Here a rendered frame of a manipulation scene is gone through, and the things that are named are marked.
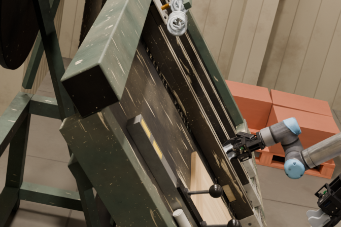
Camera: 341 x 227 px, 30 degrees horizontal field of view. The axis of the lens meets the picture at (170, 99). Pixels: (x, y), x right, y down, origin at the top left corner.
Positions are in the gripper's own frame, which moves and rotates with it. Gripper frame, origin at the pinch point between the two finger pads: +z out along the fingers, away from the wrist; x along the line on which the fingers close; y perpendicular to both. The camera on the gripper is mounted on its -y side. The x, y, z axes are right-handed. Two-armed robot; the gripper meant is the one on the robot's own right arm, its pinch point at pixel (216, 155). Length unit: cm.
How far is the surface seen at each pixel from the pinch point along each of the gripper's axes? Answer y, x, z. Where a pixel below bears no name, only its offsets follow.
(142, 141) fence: 82, -52, 0
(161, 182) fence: 82, -38, 1
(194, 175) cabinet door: 46.0, -18.6, 0.8
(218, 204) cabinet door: 35.6, 1.4, 0.6
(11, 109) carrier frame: -87, -32, 109
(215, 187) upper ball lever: 85, -33, -13
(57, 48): 7, -70, 34
